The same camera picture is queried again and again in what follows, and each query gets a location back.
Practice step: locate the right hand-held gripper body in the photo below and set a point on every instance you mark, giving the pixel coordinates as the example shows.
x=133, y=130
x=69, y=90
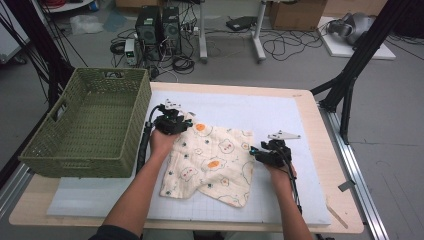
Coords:
x=276, y=156

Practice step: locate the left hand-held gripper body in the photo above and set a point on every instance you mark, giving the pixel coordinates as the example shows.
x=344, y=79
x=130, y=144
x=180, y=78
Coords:
x=170, y=125

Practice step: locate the cream printed cloth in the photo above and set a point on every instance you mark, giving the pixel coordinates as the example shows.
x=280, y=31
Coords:
x=213, y=163

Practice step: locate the green woven basket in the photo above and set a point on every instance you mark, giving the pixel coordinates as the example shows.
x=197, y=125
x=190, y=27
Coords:
x=96, y=110

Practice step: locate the person's right hand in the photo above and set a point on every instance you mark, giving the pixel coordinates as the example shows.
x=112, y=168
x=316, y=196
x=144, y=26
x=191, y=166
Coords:
x=281, y=175

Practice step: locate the person's left hand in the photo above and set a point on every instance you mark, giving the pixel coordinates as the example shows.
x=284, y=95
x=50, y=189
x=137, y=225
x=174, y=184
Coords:
x=161, y=143

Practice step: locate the white grid mat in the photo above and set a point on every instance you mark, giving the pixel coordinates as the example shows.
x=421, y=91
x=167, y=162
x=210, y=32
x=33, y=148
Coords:
x=233, y=106

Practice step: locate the light wooden table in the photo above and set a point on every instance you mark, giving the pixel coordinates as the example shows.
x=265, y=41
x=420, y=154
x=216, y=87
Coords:
x=316, y=113

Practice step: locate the grey tape piece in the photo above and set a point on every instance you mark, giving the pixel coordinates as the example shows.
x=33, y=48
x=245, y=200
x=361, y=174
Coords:
x=346, y=185

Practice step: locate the grey power supply unit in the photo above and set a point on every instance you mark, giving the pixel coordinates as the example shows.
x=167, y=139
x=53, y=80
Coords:
x=130, y=50

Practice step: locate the thin wooden stick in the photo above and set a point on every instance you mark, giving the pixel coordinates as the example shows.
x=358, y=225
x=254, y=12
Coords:
x=337, y=216

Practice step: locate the narrow black computer tower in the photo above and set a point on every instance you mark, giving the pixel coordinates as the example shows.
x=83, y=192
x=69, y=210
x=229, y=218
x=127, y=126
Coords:
x=171, y=31

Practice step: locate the wide black computer tower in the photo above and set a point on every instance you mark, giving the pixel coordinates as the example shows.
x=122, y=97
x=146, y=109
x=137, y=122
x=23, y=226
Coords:
x=148, y=30

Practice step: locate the white desk leg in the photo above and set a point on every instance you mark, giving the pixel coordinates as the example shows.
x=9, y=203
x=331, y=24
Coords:
x=258, y=36
x=202, y=33

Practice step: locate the flat black device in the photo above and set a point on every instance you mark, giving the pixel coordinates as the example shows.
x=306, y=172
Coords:
x=240, y=23

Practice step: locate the white floor board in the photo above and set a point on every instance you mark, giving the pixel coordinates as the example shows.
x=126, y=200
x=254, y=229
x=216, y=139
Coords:
x=340, y=48

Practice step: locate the clear plastic bag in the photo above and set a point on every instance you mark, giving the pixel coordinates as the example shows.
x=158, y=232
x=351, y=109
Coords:
x=86, y=25

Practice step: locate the dark sleeve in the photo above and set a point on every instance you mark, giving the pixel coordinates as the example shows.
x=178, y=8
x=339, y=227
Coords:
x=113, y=234

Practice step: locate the large cardboard box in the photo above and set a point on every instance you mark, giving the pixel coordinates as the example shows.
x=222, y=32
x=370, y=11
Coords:
x=296, y=15

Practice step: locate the grey rounded device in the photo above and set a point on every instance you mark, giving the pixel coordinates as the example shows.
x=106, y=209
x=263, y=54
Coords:
x=356, y=26

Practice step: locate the white cabinet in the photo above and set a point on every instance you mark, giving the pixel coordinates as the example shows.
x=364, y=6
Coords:
x=10, y=40

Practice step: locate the aluminium rail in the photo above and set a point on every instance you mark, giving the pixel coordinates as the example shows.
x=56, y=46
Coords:
x=13, y=186
x=360, y=173

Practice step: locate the black metal frame stand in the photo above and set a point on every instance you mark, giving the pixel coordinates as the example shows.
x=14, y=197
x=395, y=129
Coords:
x=363, y=50
x=40, y=40

